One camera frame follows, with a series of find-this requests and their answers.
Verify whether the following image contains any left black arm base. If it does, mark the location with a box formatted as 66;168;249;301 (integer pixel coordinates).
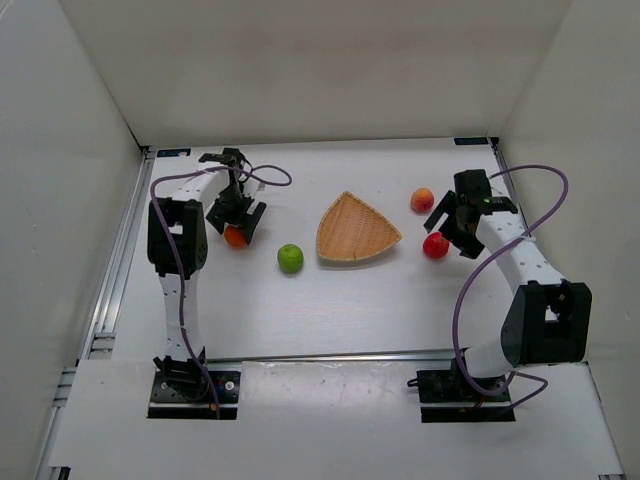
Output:
147;357;241;420

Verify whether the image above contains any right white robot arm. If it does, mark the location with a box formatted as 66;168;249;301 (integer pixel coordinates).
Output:
424;191;592;379

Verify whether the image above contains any peach fake fruit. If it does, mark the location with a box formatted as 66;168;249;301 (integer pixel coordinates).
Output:
410;187;435;214

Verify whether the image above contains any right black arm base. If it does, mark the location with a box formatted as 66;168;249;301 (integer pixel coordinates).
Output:
407;361;515;424

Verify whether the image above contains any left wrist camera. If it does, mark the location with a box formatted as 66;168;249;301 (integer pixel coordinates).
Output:
197;147;246;173

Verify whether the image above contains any aluminium frame rail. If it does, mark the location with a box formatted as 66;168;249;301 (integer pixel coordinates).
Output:
76;147;155;364

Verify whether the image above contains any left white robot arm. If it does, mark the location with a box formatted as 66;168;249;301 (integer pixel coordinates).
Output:
147;167;266;362

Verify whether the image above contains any orange fake fruit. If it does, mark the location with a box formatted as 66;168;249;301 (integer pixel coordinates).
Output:
223;225;248;249

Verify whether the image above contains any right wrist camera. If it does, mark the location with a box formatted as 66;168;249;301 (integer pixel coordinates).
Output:
454;169;492;206

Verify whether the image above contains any red fake apple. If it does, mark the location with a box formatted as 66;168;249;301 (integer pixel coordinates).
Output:
422;232;450;260

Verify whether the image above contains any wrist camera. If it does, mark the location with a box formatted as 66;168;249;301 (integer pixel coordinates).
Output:
197;147;246;173
454;169;492;206

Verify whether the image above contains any woven wicker fruit bowl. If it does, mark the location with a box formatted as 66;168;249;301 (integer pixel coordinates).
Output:
316;191;402;263

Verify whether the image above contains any green fake apple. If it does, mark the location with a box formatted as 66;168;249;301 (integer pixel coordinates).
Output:
277;244;304;275

